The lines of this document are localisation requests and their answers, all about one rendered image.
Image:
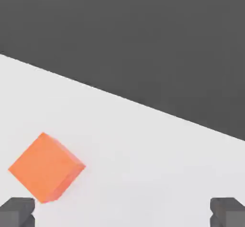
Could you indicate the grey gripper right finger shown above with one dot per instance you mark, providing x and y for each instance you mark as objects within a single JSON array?
[{"x": 227, "y": 212}]

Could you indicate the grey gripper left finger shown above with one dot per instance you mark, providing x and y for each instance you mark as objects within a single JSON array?
[{"x": 16, "y": 212}]

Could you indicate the large orange box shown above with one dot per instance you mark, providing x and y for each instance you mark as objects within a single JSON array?
[{"x": 45, "y": 168}]

